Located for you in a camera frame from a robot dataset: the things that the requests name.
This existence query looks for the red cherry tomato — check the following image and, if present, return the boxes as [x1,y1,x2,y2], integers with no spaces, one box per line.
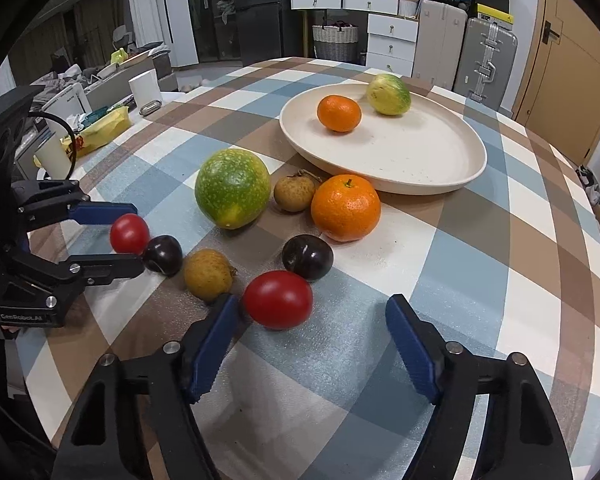
[109,214,150,256]
[242,270,313,330]

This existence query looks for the dark plum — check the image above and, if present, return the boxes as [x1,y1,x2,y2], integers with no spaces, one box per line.
[142,235,183,278]
[280,234,334,283]

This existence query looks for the large green-yellow fruit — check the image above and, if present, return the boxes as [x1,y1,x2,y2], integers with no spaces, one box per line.
[195,148,272,230]

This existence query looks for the large orange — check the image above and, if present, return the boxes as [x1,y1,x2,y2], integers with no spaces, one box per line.
[311,174,381,243]

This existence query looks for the white cup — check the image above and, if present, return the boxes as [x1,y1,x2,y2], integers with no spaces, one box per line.
[34,131,74,180]

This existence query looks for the yellow snack bag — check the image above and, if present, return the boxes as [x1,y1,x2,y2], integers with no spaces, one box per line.
[61,106,132,158]

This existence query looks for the brown longan lower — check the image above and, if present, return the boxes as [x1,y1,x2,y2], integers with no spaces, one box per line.
[183,248,237,302]

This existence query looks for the brown longan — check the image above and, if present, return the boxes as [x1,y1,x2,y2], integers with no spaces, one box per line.
[183,248,237,302]
[273,169,323,214]

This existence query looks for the white cylinder container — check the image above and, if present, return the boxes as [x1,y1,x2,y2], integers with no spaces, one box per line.
[129,68,162,108]

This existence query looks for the checkered tablecloth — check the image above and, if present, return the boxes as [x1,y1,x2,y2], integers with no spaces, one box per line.
[17,55,600,480]

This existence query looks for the brown longan upper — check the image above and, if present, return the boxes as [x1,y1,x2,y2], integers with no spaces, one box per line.
[273,169,323,214]

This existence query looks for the small orange on plate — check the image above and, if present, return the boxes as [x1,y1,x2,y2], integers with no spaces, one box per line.
[316,94,362,133]

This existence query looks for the black refrigerator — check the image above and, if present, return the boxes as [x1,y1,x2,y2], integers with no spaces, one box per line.
[234,0,302,65]

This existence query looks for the wicker laundry basket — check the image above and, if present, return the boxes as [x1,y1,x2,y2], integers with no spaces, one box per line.
[312,21,358,63]

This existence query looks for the cream round plate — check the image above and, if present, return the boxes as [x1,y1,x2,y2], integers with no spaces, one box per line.
[279,82,488,195]

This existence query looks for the small yellow-green fruit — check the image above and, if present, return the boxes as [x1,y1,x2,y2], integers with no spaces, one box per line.
[366,74,412,116]

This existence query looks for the white drawer cabinet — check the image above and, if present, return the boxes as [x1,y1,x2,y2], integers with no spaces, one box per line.
[290,0,422,77]

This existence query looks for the wooden door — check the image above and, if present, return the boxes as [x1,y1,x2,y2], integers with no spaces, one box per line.
[514,0,600,165]

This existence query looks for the silver suitcase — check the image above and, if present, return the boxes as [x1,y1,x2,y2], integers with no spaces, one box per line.
[453,18,518,110]

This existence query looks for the beige suitcase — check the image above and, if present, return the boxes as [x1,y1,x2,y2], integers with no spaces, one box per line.
[412,0,467,90]

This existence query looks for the black cable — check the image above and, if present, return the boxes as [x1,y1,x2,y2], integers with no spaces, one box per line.
[26,110,79,182]

